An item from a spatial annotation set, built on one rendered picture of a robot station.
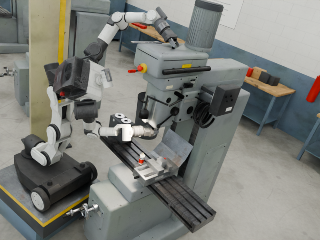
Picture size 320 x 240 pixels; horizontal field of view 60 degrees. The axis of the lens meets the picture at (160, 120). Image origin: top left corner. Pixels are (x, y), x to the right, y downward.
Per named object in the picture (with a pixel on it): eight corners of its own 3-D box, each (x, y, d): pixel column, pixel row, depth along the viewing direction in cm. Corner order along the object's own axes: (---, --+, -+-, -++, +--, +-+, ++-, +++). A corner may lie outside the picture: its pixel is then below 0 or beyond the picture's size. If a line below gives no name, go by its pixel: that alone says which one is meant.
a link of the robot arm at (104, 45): (96, 35, 191) (85, 51, 191) (107, 42, 192) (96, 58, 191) (98, 39, 203) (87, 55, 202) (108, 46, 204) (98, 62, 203)
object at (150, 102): (145, 122, 205) (150, 96, 195) (141, 120, 207) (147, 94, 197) (149, 121, 207) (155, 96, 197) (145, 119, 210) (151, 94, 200)
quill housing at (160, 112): (155, 130, 204) (165, 91, 189) (138, 117, 216) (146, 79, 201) (174, 125, 216) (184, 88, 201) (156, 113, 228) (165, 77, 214)
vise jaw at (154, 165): (157, 175, 211) (158, 171, 209) (145, 164, 220) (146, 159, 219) (163, 173, 215) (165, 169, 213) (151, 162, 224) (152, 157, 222)
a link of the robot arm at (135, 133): (138, 125, 208) (124, 126, 202) (138, 140, 209) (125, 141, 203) (132, 125, 218) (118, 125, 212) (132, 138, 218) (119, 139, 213)
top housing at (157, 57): (155, 80, 174) (161, 55, 166) (131, 65, 190) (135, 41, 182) (204, 75, 205) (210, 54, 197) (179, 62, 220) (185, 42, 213)
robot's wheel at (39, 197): (29, 203, 236) (29, 185, 227) (35, 200, 240) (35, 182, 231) (45, 216, 228) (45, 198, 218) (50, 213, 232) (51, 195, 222)
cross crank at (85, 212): (82, 225, 209) (84, 214, 204) (75, 214, 217) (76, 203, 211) (101, 216, 220) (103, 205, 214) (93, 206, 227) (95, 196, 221)
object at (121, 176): (130, 204, 217) (132, 192, 211) (106, 176, 237) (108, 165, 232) (175, 183, 249) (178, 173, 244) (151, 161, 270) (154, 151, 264)
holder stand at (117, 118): (121, 144, 249) (125, 125, 240) (107, 132, 262) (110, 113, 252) (132, 141, 257) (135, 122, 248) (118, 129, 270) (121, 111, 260)
